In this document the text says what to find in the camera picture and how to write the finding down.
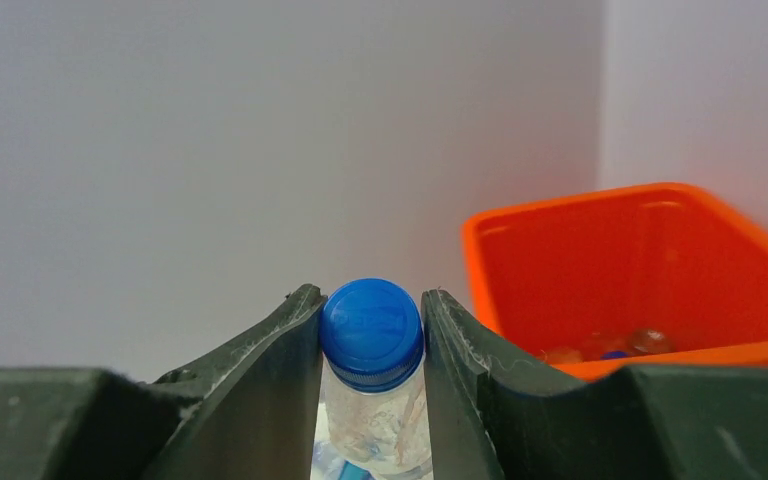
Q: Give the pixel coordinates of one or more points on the orange plastic bin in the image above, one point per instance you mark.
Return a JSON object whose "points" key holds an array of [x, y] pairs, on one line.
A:
{"points": [[666, 256]]}

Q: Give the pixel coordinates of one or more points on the Pepsi bottle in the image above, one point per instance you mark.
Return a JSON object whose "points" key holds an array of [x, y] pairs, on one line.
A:
{"points": [[372, 338]]}

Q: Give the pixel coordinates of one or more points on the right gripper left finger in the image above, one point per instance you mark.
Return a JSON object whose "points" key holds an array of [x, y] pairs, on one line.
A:
{"points": [[245, 410]]}

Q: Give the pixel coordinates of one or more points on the large orange crushed bottle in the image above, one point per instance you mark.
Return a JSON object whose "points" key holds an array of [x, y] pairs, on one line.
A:
{"points": [[606, 345]]}

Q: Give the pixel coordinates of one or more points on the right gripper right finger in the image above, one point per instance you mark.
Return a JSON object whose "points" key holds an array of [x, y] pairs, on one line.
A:
{"points": [[497, 412]]}

